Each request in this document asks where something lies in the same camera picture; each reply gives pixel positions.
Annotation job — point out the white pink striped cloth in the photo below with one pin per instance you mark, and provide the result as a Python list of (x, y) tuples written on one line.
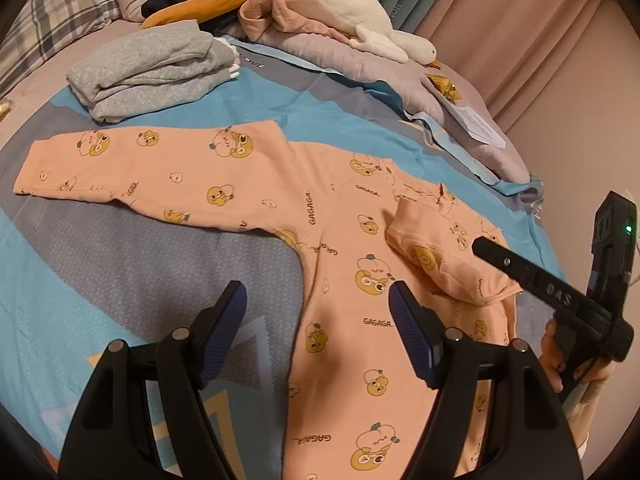
[(232, 62)]

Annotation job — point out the white plush goose toy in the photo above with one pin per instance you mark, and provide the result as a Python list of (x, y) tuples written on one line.
[(325, 0)]

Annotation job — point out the folded grey clothes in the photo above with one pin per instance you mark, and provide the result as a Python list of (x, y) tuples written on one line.
[(150, 60)]

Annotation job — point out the plaid pillow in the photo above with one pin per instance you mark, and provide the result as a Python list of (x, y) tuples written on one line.
[(60, 15)]

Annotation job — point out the pink printed baby romper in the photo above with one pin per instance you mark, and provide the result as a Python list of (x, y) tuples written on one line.
[(340, 210)]

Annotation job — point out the person's right hand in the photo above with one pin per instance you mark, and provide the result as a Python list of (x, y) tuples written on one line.
[(595, 395)]

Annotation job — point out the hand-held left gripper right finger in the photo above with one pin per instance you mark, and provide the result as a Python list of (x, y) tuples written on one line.
[(410, 330)]

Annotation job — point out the pink curtain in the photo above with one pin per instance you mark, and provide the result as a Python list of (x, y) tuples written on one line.
[(515, 35)]

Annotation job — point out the crumpled pink cloth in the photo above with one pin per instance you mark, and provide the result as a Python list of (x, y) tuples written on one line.
[(265, 15)]

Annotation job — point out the white paper sheet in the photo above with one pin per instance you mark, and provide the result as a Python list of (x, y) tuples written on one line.
[(480, 125)]

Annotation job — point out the orange cloth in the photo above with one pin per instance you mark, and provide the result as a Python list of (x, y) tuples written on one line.
[(210, 5)]

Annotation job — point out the blue grey bed sheet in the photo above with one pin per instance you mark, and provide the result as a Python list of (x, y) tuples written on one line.
[(150, 270)]

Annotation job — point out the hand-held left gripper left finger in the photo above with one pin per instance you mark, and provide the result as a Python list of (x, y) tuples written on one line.
[(225, 330)]

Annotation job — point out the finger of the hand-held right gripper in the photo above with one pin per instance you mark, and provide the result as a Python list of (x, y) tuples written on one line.
[(530, 280)]

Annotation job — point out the yellow crumpled wrapper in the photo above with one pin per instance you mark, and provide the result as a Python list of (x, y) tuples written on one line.
[(444, 87)]

